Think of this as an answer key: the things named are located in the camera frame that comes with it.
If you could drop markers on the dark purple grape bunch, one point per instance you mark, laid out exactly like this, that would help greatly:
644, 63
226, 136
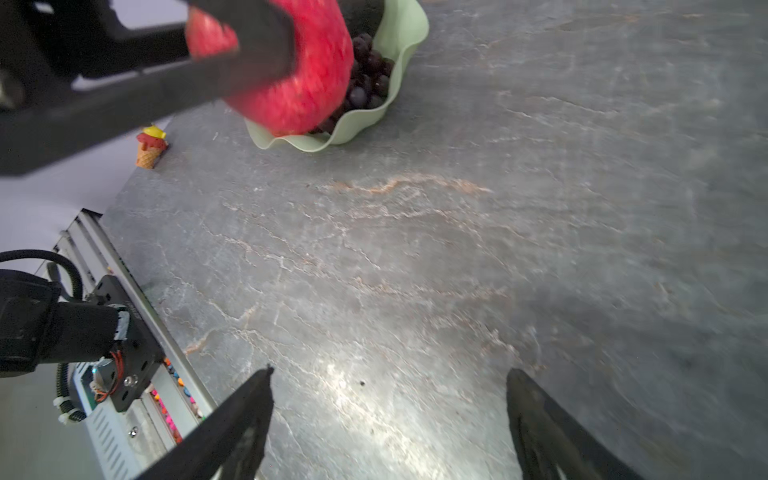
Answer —
369, 83

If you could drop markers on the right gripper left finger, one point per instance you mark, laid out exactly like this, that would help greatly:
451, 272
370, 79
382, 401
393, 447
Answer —
230, 443

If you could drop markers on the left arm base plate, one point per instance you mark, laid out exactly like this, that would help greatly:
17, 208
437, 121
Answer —
119, 376

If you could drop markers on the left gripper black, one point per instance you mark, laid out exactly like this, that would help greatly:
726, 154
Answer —
73, 75

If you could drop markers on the red apple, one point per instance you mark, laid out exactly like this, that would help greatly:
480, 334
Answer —
297, 58

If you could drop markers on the light green wavy bowl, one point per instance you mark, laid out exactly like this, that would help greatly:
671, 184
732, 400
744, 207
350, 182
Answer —
394, 29

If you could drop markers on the dark avocado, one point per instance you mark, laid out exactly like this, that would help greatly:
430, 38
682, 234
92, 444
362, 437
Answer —
362, 16

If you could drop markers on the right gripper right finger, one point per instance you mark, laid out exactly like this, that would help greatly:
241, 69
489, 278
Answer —
549, 442

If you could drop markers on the ice cream cone toy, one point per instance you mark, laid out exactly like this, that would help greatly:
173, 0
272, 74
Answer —
151, 145

